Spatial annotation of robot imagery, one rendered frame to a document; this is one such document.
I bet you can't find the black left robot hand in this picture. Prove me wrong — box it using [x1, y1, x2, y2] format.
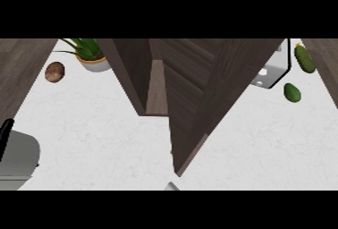
[0, 117, 16, 163]

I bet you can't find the dark wood cabinet body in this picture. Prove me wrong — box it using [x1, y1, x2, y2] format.
[95, 38, 170, 117]

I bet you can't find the dark wood cabinet door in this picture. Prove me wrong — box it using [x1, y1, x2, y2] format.
[157, 38, 287, 178]

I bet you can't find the dark wood side panel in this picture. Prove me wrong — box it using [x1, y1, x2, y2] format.
[0, 38, 59, 125]
[300, 38, 338, 109]

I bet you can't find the brown potato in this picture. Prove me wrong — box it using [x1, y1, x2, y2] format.
[44, 61, 68, 84]

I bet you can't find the green plant in white pot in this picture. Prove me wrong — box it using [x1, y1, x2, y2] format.
[53, 38, 112, 73]

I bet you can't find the small pale grey angular piece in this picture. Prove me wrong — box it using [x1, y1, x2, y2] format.
[164, 181, 182, 191]

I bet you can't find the small green avocado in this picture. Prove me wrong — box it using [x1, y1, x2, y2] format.
[282, 82, 304, 104]

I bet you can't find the long green cucumber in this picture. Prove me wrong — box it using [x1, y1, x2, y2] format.
[294, 42, 319, 74]

